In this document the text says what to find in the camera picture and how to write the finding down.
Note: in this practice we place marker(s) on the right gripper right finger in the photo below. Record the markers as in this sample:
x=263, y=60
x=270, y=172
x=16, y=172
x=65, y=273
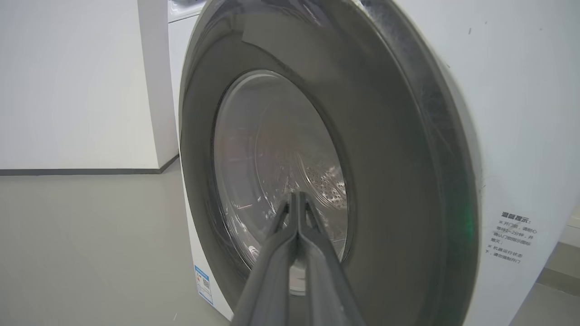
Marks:
x=326, y=285

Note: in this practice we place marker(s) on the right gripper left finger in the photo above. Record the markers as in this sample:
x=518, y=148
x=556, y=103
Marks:
x=272, y=285

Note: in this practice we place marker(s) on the black round glass washer door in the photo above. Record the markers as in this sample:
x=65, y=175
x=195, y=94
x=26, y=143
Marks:
x=385, y=181

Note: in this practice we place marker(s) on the steel washing machine drum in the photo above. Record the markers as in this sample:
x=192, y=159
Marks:
x=326, y=181

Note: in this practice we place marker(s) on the white front-load washing machine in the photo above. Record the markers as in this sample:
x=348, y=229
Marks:
x=521, y=113

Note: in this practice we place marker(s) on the blue energy label sticker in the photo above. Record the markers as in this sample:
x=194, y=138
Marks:
x=204, y=284

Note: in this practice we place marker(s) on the black warning text print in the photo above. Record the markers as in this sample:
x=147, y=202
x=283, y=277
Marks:
x=512, y=237

